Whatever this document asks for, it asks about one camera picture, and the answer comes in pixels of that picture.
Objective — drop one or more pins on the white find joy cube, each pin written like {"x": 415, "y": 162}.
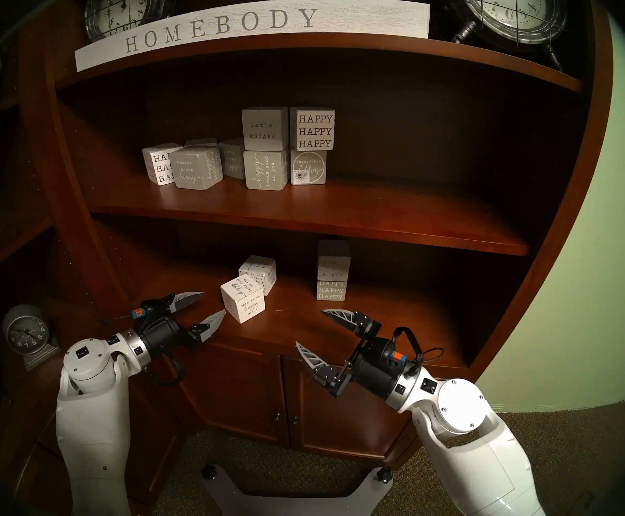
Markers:
{"x": 242, "y": 302}

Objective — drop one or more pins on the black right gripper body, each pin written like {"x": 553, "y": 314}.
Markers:
{"x": 377, "y": 367}

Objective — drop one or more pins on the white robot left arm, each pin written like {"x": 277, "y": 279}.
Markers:
{"x": 92, "y": 423}

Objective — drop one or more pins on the wooden cabinet door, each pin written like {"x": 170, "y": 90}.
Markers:
{"x": 334, "y": 418}
{"x": 237, "y": 391}

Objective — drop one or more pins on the grey happy looks good cube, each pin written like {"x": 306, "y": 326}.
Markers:
{"x": 264, "y": 170}

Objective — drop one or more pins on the cherry wood bookcase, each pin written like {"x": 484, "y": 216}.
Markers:
{"x": 318, "y": 211}

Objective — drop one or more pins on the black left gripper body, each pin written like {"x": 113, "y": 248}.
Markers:
{"x": 162, "y": 329}

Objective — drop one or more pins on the grey let's escape cube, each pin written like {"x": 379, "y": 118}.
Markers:
{"x": 264, "y": 129}

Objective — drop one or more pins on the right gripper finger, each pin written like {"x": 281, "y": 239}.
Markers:
{"x": 320, "y": 372}
{"x": 358, "y": 322}

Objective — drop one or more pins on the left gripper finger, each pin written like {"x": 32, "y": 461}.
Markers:
{"x": 207, "y": 327}
{"x": 183, "y": 300}

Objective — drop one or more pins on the white happy place patterned cube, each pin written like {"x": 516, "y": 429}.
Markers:
{"x": 259, "y": 267}

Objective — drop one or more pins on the white framed happy happy cube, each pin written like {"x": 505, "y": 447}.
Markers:
{"x": 312, "y": 130}

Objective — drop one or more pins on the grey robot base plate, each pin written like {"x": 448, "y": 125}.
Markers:
{"x": 291, "y": 507}

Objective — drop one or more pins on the plain grey cube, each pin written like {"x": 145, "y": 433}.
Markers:
{"x": 200, "y": 142}

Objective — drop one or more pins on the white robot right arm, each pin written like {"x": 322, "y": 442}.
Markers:
{"x": 479, "y": 466}

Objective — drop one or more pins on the grey life's a beach cube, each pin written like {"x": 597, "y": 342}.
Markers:
{"x": 334, "y": 257}

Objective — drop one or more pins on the grey unframed happy happy cube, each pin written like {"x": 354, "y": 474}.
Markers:
{"x": 331, "y": 290}

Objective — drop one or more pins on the black base knob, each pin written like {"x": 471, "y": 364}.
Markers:
{"x": 384, "y": 474}
{"x": 208, "y": 471}

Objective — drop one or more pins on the white homebody wooden sign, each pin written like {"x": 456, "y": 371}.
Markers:
{"x": 103, "y": 55}

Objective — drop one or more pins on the cherry wood side shelf unit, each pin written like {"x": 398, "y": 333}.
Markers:
{"x": 6, "y": 241}

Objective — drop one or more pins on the caged metal clock with feet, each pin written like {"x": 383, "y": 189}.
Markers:
{"x": 506, "y": 9}

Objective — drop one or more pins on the small grey alarm clock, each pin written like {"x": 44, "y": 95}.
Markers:
{"x": 25, "y": 329}

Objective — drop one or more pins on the grey always choose happy cube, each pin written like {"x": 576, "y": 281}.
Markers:
{"x": 191, "y": 168}
{"x": 232, "y": 157}

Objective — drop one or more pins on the white cube with barcode sticker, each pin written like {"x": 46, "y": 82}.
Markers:
{"x": 307, "y": 165}

